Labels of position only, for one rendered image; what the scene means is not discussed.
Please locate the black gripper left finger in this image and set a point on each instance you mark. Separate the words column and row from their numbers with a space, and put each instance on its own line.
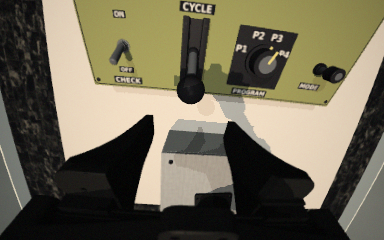
column 107, row 176

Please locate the olive control console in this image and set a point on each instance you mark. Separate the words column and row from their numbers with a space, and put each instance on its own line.
column 314, row 45

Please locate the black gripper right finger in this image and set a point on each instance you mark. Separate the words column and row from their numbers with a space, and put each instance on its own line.
column 263, row 183

